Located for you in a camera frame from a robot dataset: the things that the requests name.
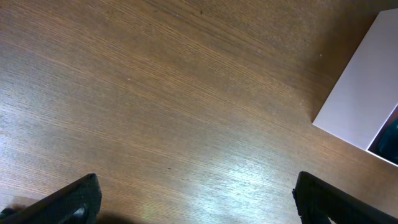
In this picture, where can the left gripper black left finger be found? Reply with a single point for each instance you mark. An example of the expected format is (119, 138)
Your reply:
(79, 202)

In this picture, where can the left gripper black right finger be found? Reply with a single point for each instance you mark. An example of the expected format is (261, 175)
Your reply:
(319, 202)

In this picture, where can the white box, pink interior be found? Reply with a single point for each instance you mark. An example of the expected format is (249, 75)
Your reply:
(364, 99)

